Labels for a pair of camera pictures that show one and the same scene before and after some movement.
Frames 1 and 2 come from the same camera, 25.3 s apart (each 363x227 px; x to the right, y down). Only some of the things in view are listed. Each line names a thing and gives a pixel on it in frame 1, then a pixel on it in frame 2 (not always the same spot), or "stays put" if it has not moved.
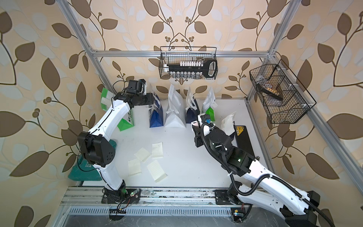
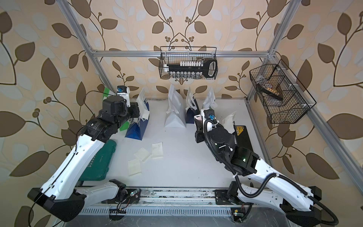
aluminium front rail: (96, 197) stays put
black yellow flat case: (243, 141) stays put
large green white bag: (126, 120) stays put
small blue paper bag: (155, 113) -> (137, 126)
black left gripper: (149, 100) -> (134, 113)
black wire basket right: (284, 98) stays put
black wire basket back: (188, 63) stays put
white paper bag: (176, 116) stays put
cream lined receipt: (156, 171) -> (144, 110)
